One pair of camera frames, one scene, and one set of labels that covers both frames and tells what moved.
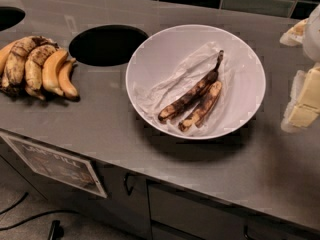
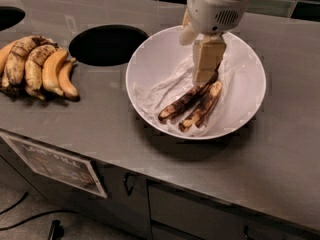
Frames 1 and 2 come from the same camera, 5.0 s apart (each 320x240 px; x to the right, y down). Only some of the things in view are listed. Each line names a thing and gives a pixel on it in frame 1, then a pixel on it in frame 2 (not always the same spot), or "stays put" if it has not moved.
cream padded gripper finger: [295, 36] -> [187, 33]
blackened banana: [193, 95] stays put
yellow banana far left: [4, 52] stays put
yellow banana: [50, 72] stays put
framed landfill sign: [65, 168] stays put
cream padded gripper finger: [304, 103] -> [208, 52]
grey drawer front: [194, 214] stays put
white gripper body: [313, 37] -> [213, 12]
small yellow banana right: [66, 79] stays put
